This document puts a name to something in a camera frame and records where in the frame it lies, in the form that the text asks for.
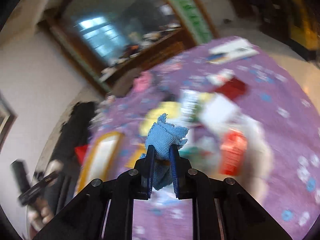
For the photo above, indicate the white foam block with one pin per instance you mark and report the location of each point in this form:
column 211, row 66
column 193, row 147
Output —
column 216, row 113

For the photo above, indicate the left gloved hand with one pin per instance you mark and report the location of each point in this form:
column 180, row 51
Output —
column 41, row 215

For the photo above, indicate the red gift bag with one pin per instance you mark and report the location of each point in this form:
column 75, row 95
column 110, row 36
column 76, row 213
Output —
column 80, row 153

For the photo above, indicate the red white tissue pack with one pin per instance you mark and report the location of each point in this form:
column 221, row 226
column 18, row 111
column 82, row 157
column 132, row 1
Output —
column 233, row 148

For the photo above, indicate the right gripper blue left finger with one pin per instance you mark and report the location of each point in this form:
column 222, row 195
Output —
column 148, row 172

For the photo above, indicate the yellow cardboard box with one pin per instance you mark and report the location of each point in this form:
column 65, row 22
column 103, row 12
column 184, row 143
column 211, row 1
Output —
column 99, row 160

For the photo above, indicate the brown cushion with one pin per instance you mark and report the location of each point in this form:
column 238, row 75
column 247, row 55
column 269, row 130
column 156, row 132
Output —
column 125, row 83

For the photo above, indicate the blue knitted cloth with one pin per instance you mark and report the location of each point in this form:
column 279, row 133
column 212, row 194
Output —
column 162, row 135

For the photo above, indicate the white towel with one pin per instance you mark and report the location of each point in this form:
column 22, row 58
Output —
column 258, row 160

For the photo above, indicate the dark red packet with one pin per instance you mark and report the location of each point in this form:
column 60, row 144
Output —
column 232, row 89

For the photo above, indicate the black sofa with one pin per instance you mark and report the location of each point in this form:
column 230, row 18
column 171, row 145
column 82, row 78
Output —
column 73, row 133

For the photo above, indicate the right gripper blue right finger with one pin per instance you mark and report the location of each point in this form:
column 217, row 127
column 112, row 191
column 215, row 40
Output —
column 178, row 166

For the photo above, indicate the wooden sideboard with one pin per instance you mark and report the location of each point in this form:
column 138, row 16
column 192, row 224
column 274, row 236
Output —
column 171, row 45

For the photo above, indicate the pink soft toy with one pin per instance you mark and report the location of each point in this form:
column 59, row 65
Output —
column 142, row 82

